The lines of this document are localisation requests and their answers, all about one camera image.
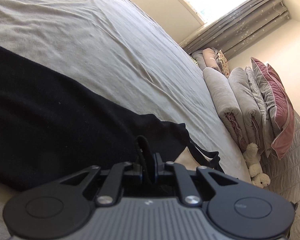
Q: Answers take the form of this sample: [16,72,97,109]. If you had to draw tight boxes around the beige and black bear sweatshirt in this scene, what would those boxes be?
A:
[0,47,221,191]

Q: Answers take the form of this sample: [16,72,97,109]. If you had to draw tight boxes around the white plush dog toy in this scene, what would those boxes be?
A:
[243,142,270,189]

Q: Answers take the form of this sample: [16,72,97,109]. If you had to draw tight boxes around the folded grey quilt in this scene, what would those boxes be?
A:
[229,67,264,154]
[203,68,249,152]

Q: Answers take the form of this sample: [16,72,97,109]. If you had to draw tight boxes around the grey pillow with letter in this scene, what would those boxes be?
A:
[245,67,275,158]

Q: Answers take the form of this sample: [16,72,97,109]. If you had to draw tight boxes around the pink velvet pillow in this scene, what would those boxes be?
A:
[250,57,294,160]

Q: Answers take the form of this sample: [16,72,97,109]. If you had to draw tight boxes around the quilted grey headboard cover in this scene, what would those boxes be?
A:
[262,114,300,239]

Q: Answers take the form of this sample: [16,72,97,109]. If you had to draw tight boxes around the small floral pillow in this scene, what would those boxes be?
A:
[216,50,230,78]

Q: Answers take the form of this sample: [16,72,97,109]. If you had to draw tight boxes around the pink rolled blanket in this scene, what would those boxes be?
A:
[191,48,221,72]

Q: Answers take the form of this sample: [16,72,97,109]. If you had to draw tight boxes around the grey bed sheet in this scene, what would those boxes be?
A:
[0,0,252,240]

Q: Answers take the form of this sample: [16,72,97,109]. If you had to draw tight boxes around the grey patterned curtain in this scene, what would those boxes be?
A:
[179,0,290,59]

